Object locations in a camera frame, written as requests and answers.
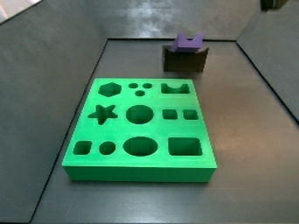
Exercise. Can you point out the purple arch block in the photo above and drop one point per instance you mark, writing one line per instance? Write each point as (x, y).
(183, 45)

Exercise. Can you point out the green shape-sorter board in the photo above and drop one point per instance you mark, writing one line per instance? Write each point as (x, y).
(140, 132)

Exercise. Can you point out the black fixture stand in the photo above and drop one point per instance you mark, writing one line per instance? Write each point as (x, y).
(183, 62)

